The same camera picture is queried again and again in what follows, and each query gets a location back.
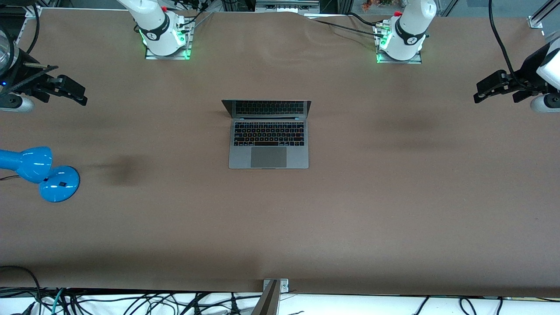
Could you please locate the grey laptop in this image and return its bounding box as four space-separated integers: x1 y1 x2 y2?
221 99 312 170

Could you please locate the blue desk lamp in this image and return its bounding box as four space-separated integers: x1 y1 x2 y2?
0 146 81 203

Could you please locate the orange background item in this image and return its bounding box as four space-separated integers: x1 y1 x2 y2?
361 0 394 12

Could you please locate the grey equipment box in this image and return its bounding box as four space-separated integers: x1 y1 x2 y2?
255 0 321 13

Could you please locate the aluminium frame corner post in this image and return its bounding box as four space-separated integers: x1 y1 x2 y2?
527 0 560 29
24 0 43 19

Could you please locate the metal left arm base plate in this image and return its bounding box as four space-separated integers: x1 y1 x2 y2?
375 23 423 65

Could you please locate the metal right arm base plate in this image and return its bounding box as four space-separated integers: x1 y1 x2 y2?
145 20 193 60

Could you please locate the short black table cable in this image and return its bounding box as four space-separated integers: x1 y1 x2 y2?
348 12 379 26

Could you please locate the long black table cable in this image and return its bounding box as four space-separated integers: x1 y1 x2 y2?
312 18 385 38

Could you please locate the black looped floor cable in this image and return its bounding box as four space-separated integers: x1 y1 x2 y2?
0 265 42 315

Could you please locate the teal cable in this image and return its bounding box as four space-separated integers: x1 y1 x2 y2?
51 288 66 315

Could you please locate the metal camera pole bracket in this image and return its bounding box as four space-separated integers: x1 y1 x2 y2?
262 279 289 294

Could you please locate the grey camera pole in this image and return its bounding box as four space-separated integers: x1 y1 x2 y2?
252 280 280 315

